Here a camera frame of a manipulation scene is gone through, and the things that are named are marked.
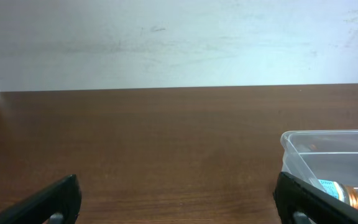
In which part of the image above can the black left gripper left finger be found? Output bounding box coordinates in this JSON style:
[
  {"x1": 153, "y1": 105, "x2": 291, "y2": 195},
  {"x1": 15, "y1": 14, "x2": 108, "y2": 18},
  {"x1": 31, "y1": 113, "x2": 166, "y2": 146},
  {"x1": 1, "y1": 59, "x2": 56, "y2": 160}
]
[{"x1": 0, "y1": 174, "x2": 82, "y2": 224}]

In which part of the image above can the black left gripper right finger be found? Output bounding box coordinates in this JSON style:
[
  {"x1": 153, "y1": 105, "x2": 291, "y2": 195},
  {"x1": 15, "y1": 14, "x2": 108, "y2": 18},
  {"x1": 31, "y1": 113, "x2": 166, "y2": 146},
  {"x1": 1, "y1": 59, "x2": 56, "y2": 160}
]
[{"x1": 273, "y1": 172, "x2": 358, "y2": 224}]

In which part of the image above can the gold-lid balm jar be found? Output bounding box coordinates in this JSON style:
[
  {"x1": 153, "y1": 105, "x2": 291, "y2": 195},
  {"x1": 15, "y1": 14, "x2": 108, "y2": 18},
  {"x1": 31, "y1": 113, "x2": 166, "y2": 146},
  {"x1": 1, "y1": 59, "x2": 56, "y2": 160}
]
[{"x1": 319, "y1": 179, "x2": 358, "y2": 210}]

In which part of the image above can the clear plastic container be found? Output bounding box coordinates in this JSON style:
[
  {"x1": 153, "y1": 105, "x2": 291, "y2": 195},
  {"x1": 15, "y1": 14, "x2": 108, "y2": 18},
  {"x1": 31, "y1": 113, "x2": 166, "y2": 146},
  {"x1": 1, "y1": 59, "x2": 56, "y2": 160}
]
[{"x1": 280, "y1": 130, "x2": 358, "y2": 195}]

